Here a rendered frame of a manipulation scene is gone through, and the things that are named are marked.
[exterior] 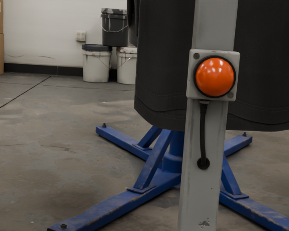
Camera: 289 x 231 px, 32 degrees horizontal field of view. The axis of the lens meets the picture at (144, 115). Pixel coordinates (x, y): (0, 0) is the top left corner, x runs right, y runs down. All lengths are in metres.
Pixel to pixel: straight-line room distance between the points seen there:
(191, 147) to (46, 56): 5.06
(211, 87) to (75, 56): 5.04
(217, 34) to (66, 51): 5.03
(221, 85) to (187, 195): 0.13
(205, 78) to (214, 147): 0.09
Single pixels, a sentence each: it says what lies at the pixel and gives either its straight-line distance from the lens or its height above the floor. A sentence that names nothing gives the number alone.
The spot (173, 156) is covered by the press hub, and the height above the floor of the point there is 0.11.
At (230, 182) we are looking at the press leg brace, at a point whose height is 0.10.
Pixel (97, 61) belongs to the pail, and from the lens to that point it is 5.10.
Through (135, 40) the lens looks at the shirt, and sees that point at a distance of 0.88.
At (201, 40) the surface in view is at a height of 0.68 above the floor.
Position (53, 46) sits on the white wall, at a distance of 5.54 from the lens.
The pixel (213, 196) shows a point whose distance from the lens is 0.55.
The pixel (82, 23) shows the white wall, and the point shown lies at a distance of 5.48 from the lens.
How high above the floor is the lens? 0.71
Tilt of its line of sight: 11 degrees down
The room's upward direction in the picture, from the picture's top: 4 degrees clockwise
